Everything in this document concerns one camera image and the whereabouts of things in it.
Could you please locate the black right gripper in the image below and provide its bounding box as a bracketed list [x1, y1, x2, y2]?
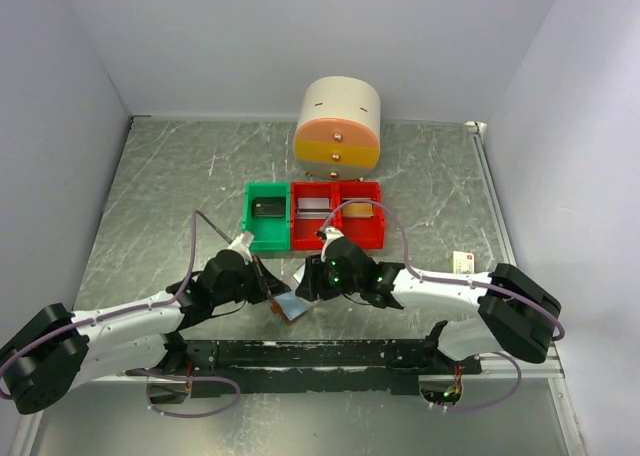
[296, 253, 362, 301]

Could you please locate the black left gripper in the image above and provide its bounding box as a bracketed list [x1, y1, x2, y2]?
[213, 254, 291, 306]

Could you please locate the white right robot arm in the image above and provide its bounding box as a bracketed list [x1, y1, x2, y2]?
[295, 234, 561, 374]

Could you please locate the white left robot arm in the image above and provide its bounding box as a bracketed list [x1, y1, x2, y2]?
[1, 249, 290, 415]

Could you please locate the gold card in bin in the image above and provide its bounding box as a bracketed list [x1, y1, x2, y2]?
[341, 198, 374, 219]

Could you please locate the silver card in bin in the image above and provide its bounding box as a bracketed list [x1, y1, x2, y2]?
[295, 198, 331, 220]

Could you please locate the white small card box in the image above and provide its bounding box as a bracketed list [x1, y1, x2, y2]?
[452, 251, 475, 275]

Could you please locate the red bin right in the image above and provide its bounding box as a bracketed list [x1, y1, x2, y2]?
[334, 181, 385, 249]

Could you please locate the red bin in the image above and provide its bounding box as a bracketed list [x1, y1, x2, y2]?
[334, 181, 385, 249]
[291, 182, 337, 251]

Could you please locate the green bin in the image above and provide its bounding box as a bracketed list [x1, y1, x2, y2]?
[242, 182, 291, 252]

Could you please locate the red bin middle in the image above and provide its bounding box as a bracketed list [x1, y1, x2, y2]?
[291, 182, 337, 251]

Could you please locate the white round drawer cabinet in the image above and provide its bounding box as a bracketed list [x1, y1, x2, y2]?
[293, 76, 381, 181]

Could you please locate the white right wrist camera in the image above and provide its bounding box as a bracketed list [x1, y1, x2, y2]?
[316, 226, 344, 261]

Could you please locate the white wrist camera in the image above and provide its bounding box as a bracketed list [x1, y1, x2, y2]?
[316, 226, 344, 261]
[228, 231, 254, 261]

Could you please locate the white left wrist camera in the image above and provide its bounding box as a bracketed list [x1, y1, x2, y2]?
[228, 231, 254, 261]

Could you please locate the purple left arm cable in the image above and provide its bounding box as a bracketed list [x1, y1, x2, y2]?
[0, 210, 236, 401]

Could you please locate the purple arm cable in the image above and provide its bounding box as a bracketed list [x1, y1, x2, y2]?
[0, 210, 236, 401]
[314, 199, 566, 342]

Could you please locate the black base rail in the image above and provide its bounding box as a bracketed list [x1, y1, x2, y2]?
[150, 339, 481, 396]

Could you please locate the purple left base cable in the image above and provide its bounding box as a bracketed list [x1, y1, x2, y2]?
[127, 368, 242, 419]

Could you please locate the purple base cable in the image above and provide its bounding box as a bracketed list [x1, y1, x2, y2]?
[127, 368, 242, 419]
[428, 353, 524, 413]

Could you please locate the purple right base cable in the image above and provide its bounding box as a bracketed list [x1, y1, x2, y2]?
[428, 353, 524, 413]

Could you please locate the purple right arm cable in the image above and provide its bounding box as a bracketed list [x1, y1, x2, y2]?
[314, 199, 566, 342]

